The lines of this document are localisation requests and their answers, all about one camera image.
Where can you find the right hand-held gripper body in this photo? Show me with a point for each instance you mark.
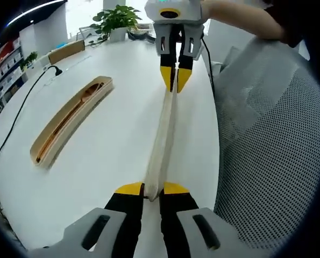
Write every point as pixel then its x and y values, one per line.
pixel 186 10

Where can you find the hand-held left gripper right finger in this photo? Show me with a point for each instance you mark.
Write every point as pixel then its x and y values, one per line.
pixel 176 215

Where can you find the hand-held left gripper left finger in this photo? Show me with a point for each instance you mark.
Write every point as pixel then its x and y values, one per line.
pixel 127 215

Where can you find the beige cutlery case lid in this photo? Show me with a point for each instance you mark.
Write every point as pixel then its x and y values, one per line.
pixel 161 139

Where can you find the beige cutlery case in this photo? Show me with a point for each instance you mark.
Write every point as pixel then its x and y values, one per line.
pixel 68 126

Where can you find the black curved headband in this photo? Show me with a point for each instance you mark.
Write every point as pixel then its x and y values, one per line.
pixel 138 36

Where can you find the large green potted plant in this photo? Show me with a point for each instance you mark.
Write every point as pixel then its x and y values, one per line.
pixel 116 18

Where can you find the narrow bright window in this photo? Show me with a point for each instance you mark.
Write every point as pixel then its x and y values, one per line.
pixel 79 16

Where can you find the brown cardboard box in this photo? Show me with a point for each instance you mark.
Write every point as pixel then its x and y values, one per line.
pixel 67 52

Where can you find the person's black shirt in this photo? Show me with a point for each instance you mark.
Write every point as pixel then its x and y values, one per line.
pixel 291 32

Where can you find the grey mesh office chair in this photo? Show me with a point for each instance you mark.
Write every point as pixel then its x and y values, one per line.
pixel 270 147

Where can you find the small green potted plant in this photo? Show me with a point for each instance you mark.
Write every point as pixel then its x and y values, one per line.
pixel 29 59

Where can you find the long ceiling strip light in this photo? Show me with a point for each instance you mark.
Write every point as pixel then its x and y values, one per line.
pixel 28 13

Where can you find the row of white storage bins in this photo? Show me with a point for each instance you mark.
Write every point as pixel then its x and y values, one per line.
pixel 10 63

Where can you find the metal storage shelf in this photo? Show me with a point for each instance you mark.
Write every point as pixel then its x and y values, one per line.
pixel 6 67

